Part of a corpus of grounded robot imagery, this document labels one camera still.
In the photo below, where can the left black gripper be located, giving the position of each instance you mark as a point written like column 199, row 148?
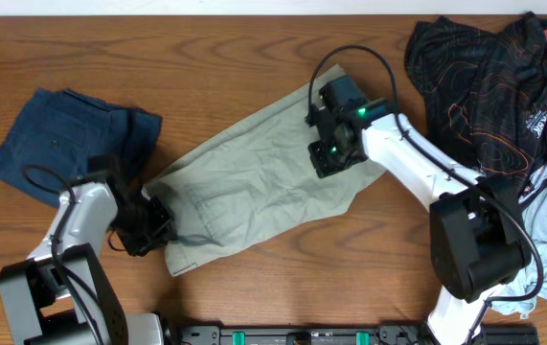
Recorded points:
column 162, row 228

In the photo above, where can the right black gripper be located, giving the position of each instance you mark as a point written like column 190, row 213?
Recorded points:
column 323, row 166

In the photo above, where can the khaki cargo shorts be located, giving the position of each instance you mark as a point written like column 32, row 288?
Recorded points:
column 249, row 183

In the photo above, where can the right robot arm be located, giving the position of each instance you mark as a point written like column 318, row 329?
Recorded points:
column 477, row 243

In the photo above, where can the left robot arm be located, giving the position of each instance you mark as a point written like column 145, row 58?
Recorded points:
column 60, row 293

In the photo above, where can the folded navy blue shorts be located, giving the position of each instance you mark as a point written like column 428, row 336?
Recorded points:
column 61, row 130

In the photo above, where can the black patterned shirt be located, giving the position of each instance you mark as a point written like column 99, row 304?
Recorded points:
column 485, row 94

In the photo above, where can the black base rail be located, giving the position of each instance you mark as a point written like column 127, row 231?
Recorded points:
column 385, row 334

